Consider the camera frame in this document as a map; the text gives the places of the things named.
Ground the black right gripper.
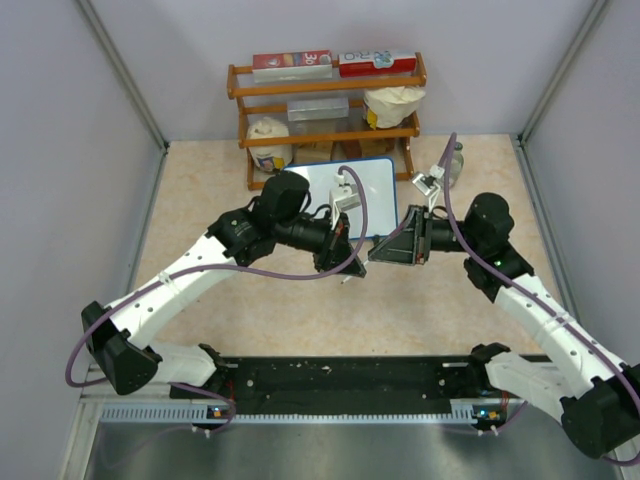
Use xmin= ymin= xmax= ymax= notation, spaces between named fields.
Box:
xmin=369 ymin=205 xmax=482 ymax=266

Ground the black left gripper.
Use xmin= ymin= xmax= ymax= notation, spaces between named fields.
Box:
xmin=275 ymin=208 xmax=365 ymax=277

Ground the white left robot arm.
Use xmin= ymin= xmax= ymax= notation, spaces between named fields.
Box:
xmin=79 ymin=166 xmax=368 ymax=397

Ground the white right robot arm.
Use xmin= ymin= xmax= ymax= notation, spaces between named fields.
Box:
xmin=368 ymin=193 xmax=639 ymax=459

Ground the blue-framed whiteboard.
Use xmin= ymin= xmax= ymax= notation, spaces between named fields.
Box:
xmin=287 ymin=157 xmax=398 ymax=239

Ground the clear glass bottle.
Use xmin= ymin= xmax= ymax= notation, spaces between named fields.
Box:
xmin=449 ymin=142 xmax=464 ymax=188

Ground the brown block under shelf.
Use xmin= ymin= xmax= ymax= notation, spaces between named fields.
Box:
xmin=340 ymin=138 xmax=395 ymax=159

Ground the brown box under shelf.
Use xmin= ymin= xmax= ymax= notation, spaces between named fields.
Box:
xmin=294 ymin=141 xmax=334 ymax=164

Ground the white cloth bag left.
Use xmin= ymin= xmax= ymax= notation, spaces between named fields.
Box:
xmin=246 ymin=117 xmax=293 ymax=173

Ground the white cloth bag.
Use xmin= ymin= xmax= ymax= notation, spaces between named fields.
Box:
xmin=363 ymin=86 xmax=426 ymax=130
xmin=246 ymin=117 xmax=293 ymax=173

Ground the white cloth bag right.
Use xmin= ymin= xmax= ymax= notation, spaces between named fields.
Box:
xmin=363 ymin=86 xmax=426 ymax=130

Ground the clear plastic box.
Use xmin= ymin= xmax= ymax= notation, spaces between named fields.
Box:
xmin=287 ymin=97 xmax=350 ymax=122

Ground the wooden shelf rack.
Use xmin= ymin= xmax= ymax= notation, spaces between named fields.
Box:
xmin=227 ymin=53 xmax=427 ymax=191

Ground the red toothpaste box right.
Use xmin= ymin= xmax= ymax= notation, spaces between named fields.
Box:
xmin=338 ymin=49 xmax=417 ymax=78

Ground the red toothpaste box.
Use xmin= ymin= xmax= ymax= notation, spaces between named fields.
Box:
xmin=338 ymin=49 xmax=417 ymax=78
xmin=252 ymin=50 xmax=333 ymax=83

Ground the red toothpaste box left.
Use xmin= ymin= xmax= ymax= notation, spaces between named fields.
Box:
xmin=252 ymin=50 xmax=333 ymax=83

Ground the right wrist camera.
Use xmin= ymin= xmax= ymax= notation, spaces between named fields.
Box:
xmin=411 ymin=164 xmax=445 ymax=212

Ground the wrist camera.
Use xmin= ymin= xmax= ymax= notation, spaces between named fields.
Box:
xmin=329 ymin=173 xmax=361 ymax=214
xmin=411 ymin=164 xmax=445 ymax=212

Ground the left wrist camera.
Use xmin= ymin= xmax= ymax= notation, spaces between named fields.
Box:
xmin=329 ymin=173 xmax=361 ymax=214

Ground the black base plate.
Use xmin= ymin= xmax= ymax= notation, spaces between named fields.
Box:
xmin=202 ymin=356 xmax=504 ymax=416

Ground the grey cable duct rail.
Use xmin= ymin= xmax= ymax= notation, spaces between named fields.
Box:
xmin=99 ymin=397 xmax=506 ymax=425

